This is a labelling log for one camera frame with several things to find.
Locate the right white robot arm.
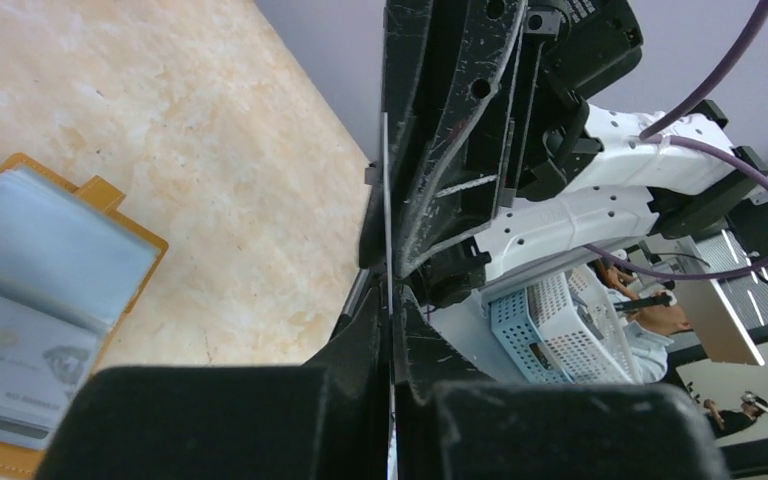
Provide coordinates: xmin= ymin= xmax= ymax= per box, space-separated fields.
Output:
xmin=358 ymin=1 xmax=761 ymax=308

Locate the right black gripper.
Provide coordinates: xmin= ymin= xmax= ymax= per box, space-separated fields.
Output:
xmin=358 ymin=1 xmax=643 ymax=278

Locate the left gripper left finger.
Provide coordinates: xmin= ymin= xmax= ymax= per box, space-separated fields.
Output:
xmin=36 ymin=287 xmax=388 ymax=479

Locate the thin white credit card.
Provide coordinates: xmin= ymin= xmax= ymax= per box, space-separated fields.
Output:
xmin=381 ymin=112 xmax=398 ymax=480

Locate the white and blue plastic basket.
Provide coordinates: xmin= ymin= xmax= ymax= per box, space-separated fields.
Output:
xmin=485 ymin=266 xmax=642 ymax=384

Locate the person operator in background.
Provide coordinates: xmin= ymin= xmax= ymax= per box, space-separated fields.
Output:
xmin=588 ymin=260 xmax=693 ymax=384

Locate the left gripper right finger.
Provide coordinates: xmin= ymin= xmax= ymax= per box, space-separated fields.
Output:
xmin=393 ymin=286 xmax=730 ymax=479

